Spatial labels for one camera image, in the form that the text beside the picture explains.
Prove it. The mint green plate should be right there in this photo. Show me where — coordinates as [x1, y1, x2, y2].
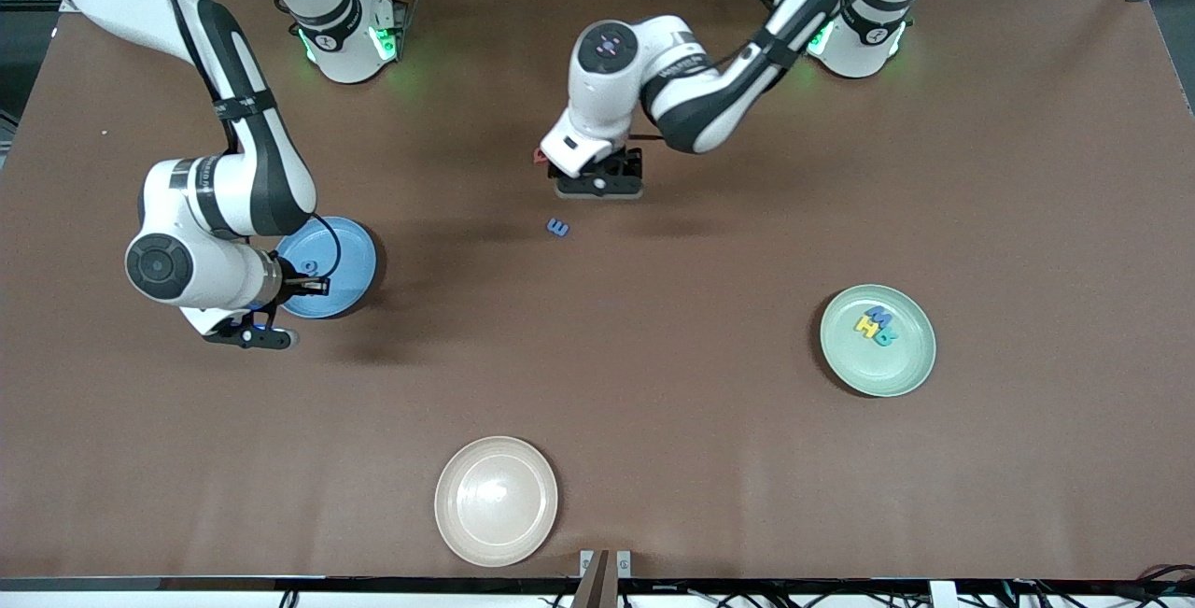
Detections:
[820, 284, 937, 399]

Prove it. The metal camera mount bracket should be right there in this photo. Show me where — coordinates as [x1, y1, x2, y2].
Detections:
[579, 549, 632, 608]

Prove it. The beige plate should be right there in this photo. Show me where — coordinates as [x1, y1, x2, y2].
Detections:
[434, 436, 560, 568]

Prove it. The table edge rail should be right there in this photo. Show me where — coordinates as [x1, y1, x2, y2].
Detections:
[0, 576, 1195, 608]

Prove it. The blue plate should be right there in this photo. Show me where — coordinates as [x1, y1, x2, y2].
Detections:
[275, 217, 379, 319]

